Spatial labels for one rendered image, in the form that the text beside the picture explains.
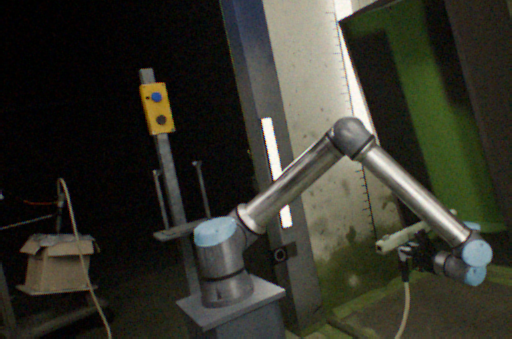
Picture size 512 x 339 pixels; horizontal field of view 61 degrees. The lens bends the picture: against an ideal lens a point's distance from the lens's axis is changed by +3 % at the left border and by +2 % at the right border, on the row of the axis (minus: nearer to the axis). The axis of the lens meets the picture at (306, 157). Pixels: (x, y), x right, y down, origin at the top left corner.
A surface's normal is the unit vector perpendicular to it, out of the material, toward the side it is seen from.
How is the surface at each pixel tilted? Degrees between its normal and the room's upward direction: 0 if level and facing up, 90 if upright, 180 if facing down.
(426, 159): 90
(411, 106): 90
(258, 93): 90
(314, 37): 90
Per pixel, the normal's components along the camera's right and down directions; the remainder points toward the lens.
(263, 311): 0.53, -0.04
